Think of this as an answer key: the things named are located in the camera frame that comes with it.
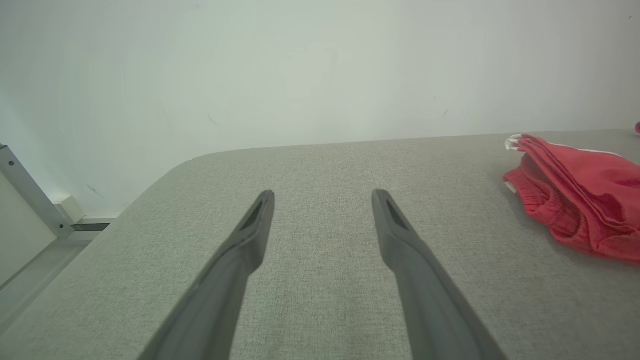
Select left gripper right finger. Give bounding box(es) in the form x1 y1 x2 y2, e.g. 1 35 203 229
371 189 506 360

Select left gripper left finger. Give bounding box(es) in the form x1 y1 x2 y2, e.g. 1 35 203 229
137 190 276 360

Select red shorts with elastic waistband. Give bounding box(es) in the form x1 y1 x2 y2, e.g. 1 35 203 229
502 133 640 265

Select small white block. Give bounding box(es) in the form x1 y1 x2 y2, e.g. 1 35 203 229
54 195 87 224

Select grey metal frame bar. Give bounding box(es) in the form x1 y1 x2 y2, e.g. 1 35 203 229
0 142 76 241

